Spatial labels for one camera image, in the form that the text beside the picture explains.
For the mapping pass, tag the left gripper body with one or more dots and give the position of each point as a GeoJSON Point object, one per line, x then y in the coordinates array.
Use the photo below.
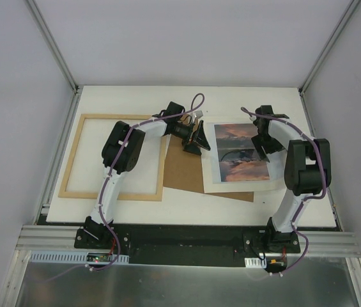
{"type": "Point", "coordinates": [192, 137]}

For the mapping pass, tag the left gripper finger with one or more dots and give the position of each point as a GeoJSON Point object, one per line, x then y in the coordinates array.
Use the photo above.
{"type": "Point", "coordinates": [201, 139]}
{"type": "Point", "coordinates": [192, 149]}

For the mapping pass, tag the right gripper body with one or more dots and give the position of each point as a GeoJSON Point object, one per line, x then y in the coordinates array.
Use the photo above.
{"type": "Point", "coordinates": [264, 142]}

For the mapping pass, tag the brown backing board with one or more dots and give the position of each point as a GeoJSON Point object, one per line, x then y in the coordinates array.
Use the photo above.
{"type": "Point", "coordinates": [183, 171]}

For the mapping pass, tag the sunset photo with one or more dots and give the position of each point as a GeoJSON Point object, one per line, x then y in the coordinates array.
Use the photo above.
{"type": "Point", "coordinates": [238, 160]}

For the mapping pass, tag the white mat board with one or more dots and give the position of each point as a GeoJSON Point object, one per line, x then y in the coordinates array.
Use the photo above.
{"type": "Point", "coordinates": [209, 160]}

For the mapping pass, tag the wooden picture frame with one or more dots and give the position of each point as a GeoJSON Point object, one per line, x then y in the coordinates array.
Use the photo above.
{"type": "Point", "coordinates": [84, 172]}

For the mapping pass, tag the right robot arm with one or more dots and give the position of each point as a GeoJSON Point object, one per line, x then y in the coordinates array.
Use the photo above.
{"type": "Point", "coordinates": [307, 173]}

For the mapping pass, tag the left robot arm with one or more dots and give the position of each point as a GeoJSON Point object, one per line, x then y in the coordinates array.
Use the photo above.
{"type": "Point", "coordinates": [121, 153]}

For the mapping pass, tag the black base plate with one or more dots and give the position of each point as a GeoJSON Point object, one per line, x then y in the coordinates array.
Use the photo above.
{"type": "Point", "coordinates": [209, 246]}

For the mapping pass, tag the right white cable duct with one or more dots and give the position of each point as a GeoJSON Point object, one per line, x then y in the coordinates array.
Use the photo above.
{"type": "Point", "coordinates": [255, 263]}

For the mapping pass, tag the white cable duct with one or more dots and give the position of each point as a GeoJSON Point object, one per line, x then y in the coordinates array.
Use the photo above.
{"type": "Point", "coordinates": [68, 257]}
{"type": "Point", "coordinates": [255, 263]}

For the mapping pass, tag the right aluminium corner post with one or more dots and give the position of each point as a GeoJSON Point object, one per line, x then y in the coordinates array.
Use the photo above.
{"type": "Point", "coordinates": [335, 35]}

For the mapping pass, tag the aluminium corner post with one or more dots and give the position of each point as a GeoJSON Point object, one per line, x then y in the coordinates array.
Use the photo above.
{"type": "Point", "coordinates": [51, 43]}
{"type": "Point", "coordinates": [335, 35]}

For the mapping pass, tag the aluminium rail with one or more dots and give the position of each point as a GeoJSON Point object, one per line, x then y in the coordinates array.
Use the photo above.
{"type": "Point", "coordinates": [47, 238]}

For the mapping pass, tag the left white cable duct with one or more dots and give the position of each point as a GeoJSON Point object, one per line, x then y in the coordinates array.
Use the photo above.
{"type": "Point", "coordinates": [68, 257]}

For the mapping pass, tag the left aluminium corner post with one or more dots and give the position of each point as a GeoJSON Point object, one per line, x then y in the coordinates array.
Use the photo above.
{"type": "Point", "coordinates": [51, 43]}

